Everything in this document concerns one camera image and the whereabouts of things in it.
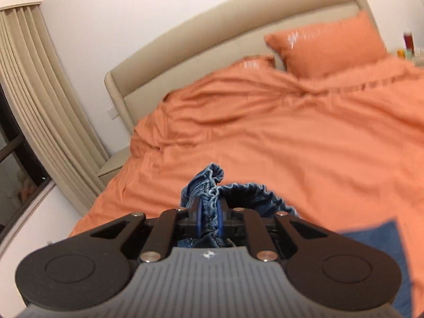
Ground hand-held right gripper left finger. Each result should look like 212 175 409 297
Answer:
88 196 203 262

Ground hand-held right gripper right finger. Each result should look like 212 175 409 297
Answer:
215 199 328 262

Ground dark framed window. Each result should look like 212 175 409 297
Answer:
0 83 55 239

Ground orange duvet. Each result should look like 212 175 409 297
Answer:
68 56 424 318

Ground flat orange embroidered pillow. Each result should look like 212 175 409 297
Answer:
232 55 275 71

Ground blue denim pants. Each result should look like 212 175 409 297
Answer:
177 163 413 318

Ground beige pleated curtain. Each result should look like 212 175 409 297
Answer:
0 5 110 216

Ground beige bedside table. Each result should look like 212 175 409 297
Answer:
98 146 133 186

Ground large orange embroidered pillow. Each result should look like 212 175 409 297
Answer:
264 11 388 78

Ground beige padded bed headboard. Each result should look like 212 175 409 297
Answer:
104 0 386 133

